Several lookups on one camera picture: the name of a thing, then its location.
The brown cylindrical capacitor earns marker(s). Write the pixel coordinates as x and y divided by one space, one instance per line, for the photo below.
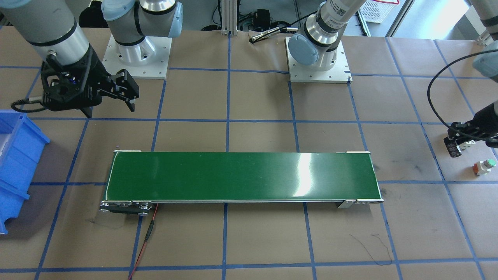
452 147

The blue plastic bin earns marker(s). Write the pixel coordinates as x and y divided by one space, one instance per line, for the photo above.
22 143

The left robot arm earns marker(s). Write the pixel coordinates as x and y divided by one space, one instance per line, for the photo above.
314 46

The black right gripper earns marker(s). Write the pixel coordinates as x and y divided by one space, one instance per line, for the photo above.
94 68

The aluminium frame post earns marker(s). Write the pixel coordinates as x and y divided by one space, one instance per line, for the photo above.
229 17

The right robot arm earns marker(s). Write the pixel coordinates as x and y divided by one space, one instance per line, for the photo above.
50 25

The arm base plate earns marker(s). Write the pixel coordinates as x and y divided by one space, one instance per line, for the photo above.
146 60
331 67

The green conveyor belt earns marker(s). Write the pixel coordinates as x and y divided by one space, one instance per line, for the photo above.
138 180

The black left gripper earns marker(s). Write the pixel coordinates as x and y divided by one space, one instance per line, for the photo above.
485 119

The green push button switch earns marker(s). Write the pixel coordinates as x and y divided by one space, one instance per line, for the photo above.
483 167

